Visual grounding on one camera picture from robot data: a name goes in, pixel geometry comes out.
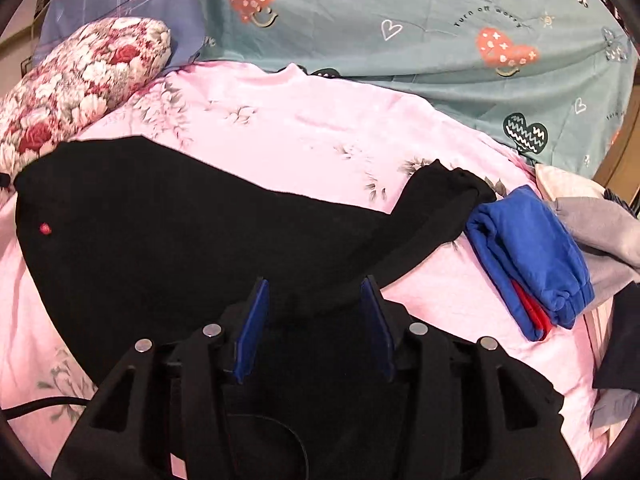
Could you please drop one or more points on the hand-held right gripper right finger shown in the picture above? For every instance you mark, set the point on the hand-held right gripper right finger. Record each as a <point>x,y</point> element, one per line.
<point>377,332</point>

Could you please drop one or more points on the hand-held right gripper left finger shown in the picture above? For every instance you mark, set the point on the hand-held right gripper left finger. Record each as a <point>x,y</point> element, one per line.
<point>250,332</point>

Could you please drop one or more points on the black pants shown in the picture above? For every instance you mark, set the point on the black pants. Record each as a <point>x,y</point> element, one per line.
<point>175,240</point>

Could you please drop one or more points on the folded blue pants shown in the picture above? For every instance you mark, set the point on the folded blue pants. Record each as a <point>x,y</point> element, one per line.
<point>530,240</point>

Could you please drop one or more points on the folded red garment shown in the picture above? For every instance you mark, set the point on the folded red garment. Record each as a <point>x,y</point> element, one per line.
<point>532,312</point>

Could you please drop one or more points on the pink floral blanket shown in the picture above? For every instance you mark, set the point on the pink floral blanket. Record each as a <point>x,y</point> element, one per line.
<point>310,130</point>

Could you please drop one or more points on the cream cloth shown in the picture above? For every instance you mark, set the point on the cream cloth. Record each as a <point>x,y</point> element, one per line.
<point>565,180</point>

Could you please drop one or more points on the grey garment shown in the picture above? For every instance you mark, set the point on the grey garment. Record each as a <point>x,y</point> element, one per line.
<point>600,230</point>

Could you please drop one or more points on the dark navy garment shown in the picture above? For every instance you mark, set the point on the dark navy garment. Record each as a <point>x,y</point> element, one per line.
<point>622,345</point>

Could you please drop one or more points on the dark striped cloth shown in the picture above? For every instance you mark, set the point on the dark striped cloth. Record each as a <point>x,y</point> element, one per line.
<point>625,200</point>

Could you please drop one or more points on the red floral pillow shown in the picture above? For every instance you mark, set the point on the red floral pillow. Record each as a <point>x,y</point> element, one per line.
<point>75,90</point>

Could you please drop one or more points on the teal heart print sheet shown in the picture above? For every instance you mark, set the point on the teal heart print sheet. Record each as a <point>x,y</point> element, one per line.
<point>425,35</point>

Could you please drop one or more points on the blue plaid sheet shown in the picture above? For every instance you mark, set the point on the blue plaid sheet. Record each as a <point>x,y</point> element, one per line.
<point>125,0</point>

